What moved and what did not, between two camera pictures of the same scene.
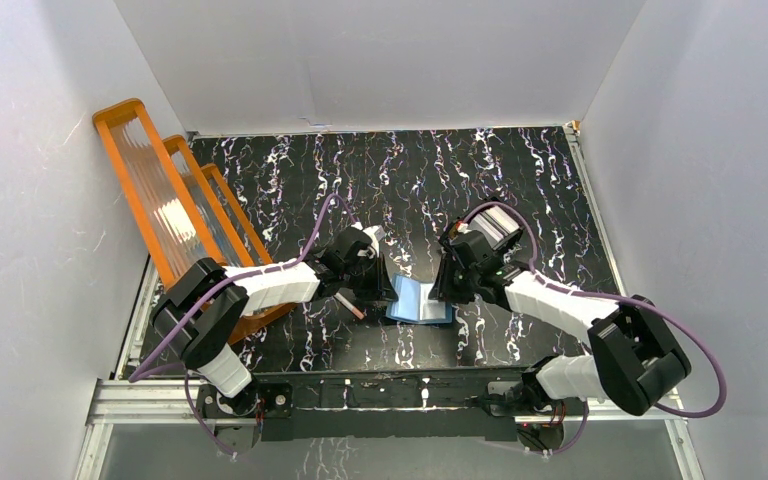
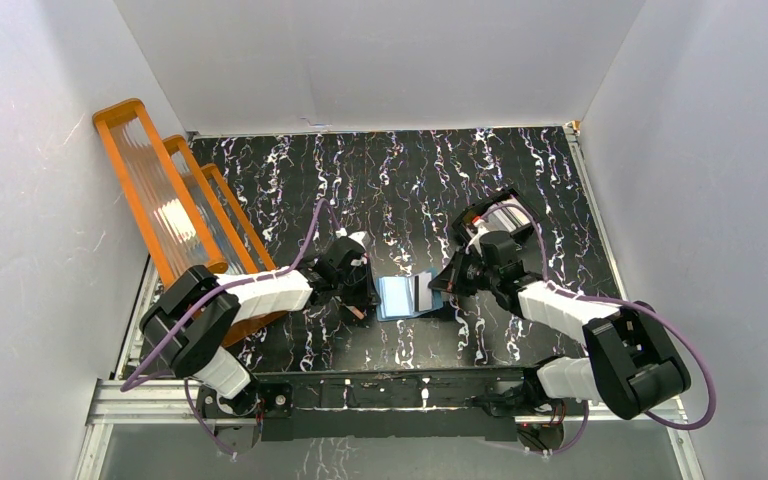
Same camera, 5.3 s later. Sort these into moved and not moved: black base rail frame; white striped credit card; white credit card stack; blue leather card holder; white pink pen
Moved: white striped credit card; blue leather card holder
Not moved: black base rail frame; white credit card stack; white pink pen
